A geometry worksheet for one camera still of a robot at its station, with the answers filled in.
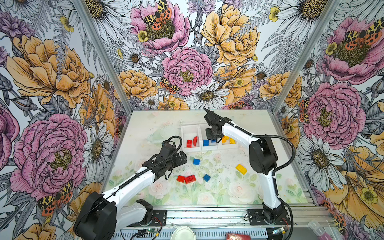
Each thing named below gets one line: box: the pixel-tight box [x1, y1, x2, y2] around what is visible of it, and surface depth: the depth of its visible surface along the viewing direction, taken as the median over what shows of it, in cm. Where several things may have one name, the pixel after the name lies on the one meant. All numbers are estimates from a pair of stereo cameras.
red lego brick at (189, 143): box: [186, 140, 193, 148], surface depth 104 cm
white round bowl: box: [170, 225, 196, 240], surface depth 71 cm
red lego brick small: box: [176, 175, 185, 183], surface depth 88 cm
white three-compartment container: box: [181, 123, 238, 153], surface depth 103 cm
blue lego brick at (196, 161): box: [193, 158, 201, 166], surface depth 96 cm
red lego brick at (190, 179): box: [184, 174, 197, 185], surface depth 88 cm
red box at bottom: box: [226, 233, 251, 240], surface depth 67 cm
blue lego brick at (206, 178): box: [202, 174, 211, 183], surface depth 88 cm
